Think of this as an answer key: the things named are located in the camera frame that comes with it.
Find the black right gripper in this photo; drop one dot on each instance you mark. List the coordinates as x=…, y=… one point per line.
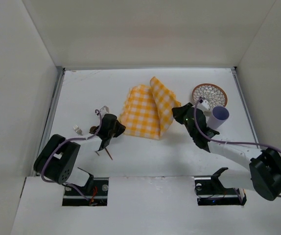
x=181, y=113

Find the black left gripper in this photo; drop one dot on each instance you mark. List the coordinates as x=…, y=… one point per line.
x=116, y=127

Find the yellow white checkered cloth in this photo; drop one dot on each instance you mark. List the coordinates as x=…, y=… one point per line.
x=147, y=110

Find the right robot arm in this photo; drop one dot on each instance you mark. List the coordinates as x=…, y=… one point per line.
x=263, y=167

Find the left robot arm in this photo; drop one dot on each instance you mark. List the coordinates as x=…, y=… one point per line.
x=56, y=162

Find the copper spoon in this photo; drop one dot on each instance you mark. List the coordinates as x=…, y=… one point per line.
x=92, y=130

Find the silver copper fork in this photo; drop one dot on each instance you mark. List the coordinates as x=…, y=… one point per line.
x=78, y=130

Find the lavender paper cup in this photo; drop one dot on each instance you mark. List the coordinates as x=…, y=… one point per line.
x=218, y=116

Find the patterned ceramic plate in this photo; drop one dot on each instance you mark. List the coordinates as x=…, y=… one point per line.
x=210, y=92

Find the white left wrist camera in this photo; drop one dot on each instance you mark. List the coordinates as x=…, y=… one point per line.
x=104, y=110

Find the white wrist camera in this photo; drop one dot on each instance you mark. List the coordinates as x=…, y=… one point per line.
x=104, y=110
x=204, y=105

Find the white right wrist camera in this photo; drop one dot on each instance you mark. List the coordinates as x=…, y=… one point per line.
x=204, y=105

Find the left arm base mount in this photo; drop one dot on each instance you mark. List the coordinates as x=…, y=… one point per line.
x=83, y=189

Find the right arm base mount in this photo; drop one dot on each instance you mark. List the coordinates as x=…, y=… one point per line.
x=210, y=191

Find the left aluminium table rail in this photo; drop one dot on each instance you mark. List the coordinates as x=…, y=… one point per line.
x=52, y=109

